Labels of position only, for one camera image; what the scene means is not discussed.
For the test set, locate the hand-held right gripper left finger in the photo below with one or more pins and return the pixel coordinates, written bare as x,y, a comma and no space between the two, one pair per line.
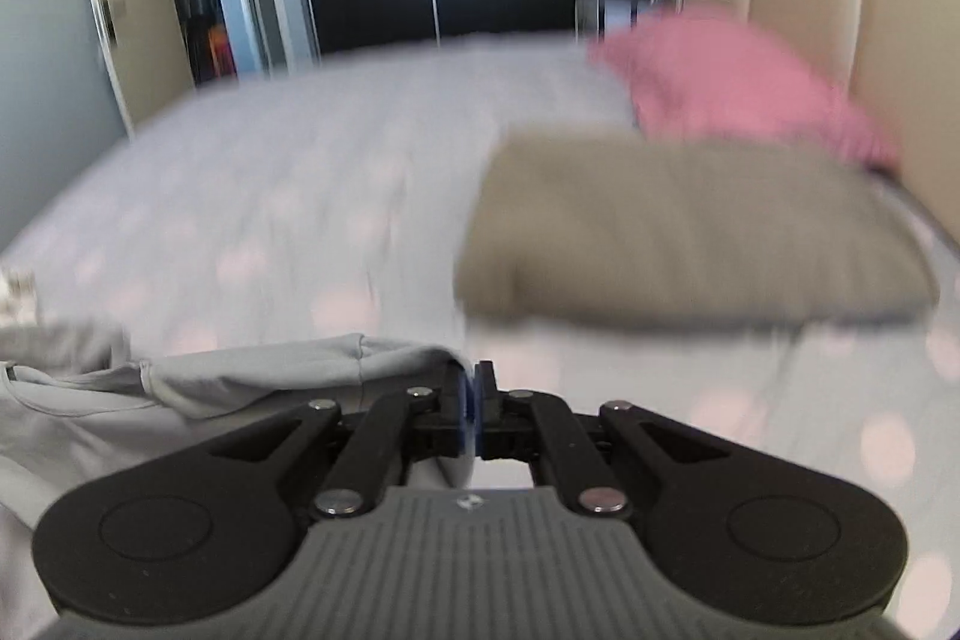
465,415

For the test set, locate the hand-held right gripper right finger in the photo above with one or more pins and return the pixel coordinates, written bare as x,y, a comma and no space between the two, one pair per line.
487,415

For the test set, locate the grey garment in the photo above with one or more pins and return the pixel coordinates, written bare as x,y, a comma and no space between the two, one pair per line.
225,377

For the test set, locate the khaki pillow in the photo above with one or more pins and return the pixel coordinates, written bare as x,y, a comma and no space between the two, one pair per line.
675,235

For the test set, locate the polka dot bed sheet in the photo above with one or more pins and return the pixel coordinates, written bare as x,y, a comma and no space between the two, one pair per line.
300,160

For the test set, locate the pink cloth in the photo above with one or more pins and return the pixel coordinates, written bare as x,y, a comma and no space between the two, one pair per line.
712,78

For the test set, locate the orange stool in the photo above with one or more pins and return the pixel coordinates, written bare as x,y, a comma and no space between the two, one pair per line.
217,48

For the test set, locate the white garment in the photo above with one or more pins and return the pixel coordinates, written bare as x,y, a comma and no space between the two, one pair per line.
16,299

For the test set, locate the beige padded headboard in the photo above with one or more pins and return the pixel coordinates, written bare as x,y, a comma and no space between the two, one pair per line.
900,10

